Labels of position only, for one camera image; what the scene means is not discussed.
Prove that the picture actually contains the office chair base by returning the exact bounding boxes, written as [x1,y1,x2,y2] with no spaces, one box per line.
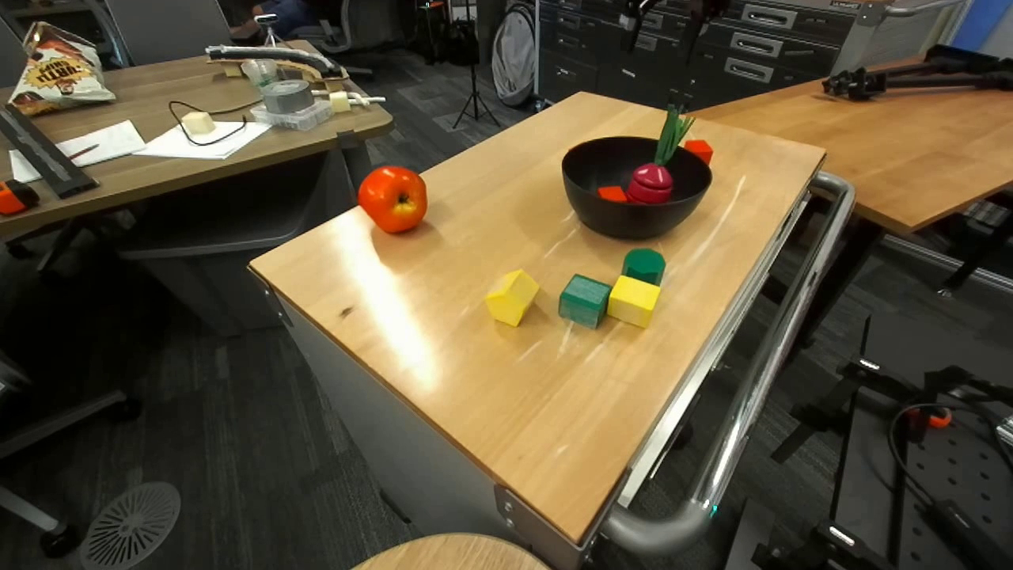
[0,347,146,564]

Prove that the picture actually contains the red orange toy apple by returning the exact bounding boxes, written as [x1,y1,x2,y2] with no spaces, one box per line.
[355,162,434,238]

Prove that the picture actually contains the round fan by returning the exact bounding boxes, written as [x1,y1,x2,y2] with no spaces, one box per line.
[487,0,546,107]

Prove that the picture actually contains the grey office chair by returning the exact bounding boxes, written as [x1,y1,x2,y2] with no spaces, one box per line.
[99,0,236,71]

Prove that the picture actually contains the curved black white headband device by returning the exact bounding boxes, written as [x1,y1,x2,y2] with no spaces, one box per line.
[203,41,355,85]

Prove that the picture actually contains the snack bag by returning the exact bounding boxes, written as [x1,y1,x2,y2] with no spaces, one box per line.
[7,22,122,119]

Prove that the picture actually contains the grey plastic bin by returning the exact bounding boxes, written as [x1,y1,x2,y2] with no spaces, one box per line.
[832,0,969,75]

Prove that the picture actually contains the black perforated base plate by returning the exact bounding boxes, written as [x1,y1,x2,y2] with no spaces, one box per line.
[724,398,1013,570]

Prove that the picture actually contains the small orange desk object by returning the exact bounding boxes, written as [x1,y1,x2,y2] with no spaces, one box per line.
[0,181,44,222]

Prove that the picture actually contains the teal green block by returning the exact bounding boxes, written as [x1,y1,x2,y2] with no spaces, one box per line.
[557,273,615,329]

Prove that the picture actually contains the black folded tripod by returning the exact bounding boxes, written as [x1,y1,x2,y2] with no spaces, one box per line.
[820,44,1013,106]

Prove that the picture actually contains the round grey floor disc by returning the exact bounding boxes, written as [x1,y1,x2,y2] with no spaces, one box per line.
[77,478,185,570]

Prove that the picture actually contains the red toy beetroot green leaves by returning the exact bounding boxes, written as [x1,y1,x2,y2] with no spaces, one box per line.
[624,106,701,208]

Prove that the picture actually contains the wooden side table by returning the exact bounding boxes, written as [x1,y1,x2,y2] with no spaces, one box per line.
[691,57,1013,238]

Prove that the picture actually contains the round wooden stool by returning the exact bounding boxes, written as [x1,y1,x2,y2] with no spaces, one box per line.
[348,530,554,570]

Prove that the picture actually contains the orange black bar clamp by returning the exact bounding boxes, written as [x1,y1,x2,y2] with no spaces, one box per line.
[890,402,960,448]

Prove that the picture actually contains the yellow house shaped block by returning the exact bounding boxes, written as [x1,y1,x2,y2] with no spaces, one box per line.
[481,265,546,329]

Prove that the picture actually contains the small white round charger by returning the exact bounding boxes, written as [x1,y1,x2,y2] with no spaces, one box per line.
[178,107,222,140]

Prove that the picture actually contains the black tripod stand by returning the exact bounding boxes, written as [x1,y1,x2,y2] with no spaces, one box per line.
[451,0,514,138]

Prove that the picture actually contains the black drawer tool cabinet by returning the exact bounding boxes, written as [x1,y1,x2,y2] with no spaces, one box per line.
[537,0,882,119]

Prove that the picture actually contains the black bowl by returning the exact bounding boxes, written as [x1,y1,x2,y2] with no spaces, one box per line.
[561,133,716,245]

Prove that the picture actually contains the white paper sheet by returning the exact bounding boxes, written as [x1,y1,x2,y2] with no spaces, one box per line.
[7,119,148,186]
[132,119,275,165]

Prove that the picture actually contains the white plastic desk object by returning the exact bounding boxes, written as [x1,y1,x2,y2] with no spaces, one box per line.
[323,85,391,115]

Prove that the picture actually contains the grey metal tool cart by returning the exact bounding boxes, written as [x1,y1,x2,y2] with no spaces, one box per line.
[249,155,850,570]

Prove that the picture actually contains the wooden office desk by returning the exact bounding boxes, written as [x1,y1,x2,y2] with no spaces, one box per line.
[0,50,396,246]

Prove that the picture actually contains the yellow cube block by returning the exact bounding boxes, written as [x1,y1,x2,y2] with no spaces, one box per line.
[608,273,664,329]

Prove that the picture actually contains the green octagonal cylinder block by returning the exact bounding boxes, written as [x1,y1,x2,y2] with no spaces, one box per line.
[620,245,671,289]

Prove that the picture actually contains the chrome cart handle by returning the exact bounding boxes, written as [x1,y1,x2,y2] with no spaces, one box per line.
[603,170,861,560]

